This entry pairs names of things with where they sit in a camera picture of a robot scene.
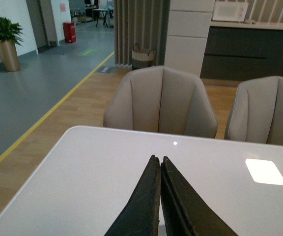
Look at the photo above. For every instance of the grey curtain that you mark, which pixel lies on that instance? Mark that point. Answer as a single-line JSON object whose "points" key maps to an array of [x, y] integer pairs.
{"points": [[142, 22]]}

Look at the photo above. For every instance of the white cabinet column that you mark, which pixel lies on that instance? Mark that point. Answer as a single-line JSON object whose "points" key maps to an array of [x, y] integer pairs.
{"points": [[188, 28]]}

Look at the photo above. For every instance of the dark kitchen counter cabinet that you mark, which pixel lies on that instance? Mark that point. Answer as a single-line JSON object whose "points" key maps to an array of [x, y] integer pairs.
{"points": [[242, 53]]}

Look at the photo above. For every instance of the red bin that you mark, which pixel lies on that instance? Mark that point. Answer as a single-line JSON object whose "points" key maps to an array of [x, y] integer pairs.
{"points": [[69, 32]]}

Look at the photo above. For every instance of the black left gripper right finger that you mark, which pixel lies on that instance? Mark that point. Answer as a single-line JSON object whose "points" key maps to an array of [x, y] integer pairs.
{"points": [[185, 212]]}

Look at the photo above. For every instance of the beige chair left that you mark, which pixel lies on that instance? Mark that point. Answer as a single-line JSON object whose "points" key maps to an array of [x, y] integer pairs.
{"points": [[164, 100]]}

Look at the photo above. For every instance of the pink wall notice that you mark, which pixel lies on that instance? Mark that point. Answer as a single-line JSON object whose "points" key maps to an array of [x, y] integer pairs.
{"points": [[62, 7]]}

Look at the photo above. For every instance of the woven basket with handles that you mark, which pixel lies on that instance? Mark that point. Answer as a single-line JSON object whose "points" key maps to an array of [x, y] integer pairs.
{"points": [[141, 58]]}

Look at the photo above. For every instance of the beige chair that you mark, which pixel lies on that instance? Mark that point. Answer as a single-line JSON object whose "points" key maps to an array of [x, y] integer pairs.
{"points": [[164, 100], [257, 112]]}

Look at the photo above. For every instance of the person in black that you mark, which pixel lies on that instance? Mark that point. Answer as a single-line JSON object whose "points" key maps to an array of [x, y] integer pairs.
{"points": [[96, 14]]}

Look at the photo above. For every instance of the white microwave oven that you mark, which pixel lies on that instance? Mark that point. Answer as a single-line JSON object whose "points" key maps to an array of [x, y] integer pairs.
{"points": [[229, 11]]}

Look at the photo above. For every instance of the green potted plant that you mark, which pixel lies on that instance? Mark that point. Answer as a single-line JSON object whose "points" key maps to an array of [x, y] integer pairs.
{"points": [[10, 31]]}

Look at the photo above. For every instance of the gold plant pot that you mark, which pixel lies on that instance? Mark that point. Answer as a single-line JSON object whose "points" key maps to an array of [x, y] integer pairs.
{"points": [[8, 56]]}

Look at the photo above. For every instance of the beige chair right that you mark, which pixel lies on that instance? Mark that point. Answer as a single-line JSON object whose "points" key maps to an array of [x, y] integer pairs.
{"points": [[257, 112]]}

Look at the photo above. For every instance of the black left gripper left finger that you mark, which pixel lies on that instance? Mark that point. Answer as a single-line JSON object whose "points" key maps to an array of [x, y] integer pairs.
{"points": [[140, 216]]}

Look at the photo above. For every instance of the background work table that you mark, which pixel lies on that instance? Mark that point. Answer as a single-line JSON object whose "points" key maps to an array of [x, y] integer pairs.
{"points": [[105, 13]]}

